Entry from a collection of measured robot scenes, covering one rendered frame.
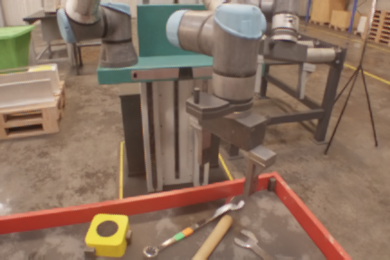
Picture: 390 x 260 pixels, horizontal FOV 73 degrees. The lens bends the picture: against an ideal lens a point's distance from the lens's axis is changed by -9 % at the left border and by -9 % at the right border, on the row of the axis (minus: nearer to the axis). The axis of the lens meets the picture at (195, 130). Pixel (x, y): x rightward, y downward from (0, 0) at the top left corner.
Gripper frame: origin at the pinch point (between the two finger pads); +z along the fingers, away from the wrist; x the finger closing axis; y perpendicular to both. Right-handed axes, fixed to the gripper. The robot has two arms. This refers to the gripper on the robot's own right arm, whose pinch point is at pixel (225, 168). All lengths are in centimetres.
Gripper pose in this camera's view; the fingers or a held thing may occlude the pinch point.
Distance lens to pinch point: 59.0
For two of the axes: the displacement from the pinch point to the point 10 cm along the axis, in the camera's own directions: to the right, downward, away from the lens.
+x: -6.4, -3.7, 6.7
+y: 7.6, -2.9, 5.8
